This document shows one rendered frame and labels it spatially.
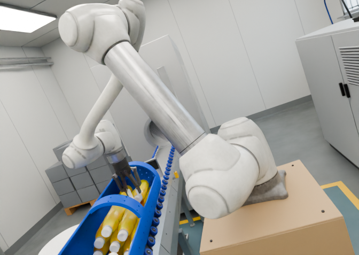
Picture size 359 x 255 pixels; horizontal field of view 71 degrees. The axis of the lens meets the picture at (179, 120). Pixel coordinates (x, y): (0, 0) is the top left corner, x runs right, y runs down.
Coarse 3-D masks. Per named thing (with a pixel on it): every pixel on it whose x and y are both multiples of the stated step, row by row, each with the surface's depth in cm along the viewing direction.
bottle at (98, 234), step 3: (102, 222) 112; (102, 225) 109; (99, 228) 108; (102, 228) 107; (99, 231) 106; (96, 234) 105; (99, 234) 104; (111, 234) 108; (96, 237) 104; (99, 237) 103; (102, 237) 103; (105, 237) 104; (108, 237) 106; (105, 240) 104; (108, 240) 106; (105, 243) 106
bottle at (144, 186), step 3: (141, 180) 144; (144, 180) 144; (144, 183) 140; (147, 183) 143; (141, 186) 137; (144, 186) 138; (147, 186) 141; (141, 189) 133; (144, 189) 135; (147, 189) 140; (135, 192) 132; (141, 192) 132; (144, 192) 133; (135, 195) 130; (144, 195) 133
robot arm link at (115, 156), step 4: (120, 148) 122; (112, 152) 120; (116, 152) 120; (120, 152) 121; (124, 152) 124; (108, 156) 120; (112, 156) 120; (116, 156) 120; (120, 156) 121; (124, 156) 123; (108, 160) 122; (112, 160) 120; (116, 160) 120; (120, 160) 122
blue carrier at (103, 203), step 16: (144, 176) 150; (112, 192) 146; (96, 208) 105; (128, 208) 104; (144, 208) 111; (80, 224) 97; (96, 224) 120; (144, 224) 104; (80, 240) 104; (144, 240) 99
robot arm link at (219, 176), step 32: (64, 32) 72; (96, 32) 72; (128, 64) 73; (160, 96) 72; (160, 128) 73; (192, 128) 71; (192, 160) 67; (224, 160) 67; (256, 160) 76; (192, 192) 65; (224, 192) 62
